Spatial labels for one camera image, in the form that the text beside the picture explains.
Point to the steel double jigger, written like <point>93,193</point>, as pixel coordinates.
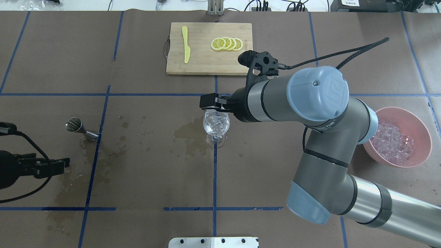
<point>75,125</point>

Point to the pink bowl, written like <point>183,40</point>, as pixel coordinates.
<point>410,125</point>

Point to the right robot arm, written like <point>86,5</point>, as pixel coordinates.
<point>319,99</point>

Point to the black power box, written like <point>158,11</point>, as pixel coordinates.
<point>358,6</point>

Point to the yellow plastic knife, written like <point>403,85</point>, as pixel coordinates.
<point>186,47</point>

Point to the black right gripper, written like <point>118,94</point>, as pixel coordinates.
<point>240,102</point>

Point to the clear wine glass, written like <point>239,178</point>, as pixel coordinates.
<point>216,128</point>

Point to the bamboo cutting board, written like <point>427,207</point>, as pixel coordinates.
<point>203,59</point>

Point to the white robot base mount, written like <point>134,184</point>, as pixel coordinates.
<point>214,242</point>

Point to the aluminium frame post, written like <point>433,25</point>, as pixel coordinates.
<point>215,7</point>

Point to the clear plastic bag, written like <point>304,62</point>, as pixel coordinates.
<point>33,5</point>

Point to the lemon slice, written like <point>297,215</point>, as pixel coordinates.
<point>228,43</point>
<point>218,44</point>
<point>239,44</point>
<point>232,45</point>

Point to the pile of ice cubes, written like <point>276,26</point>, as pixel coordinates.
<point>391,143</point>

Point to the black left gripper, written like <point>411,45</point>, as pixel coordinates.
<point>7,169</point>

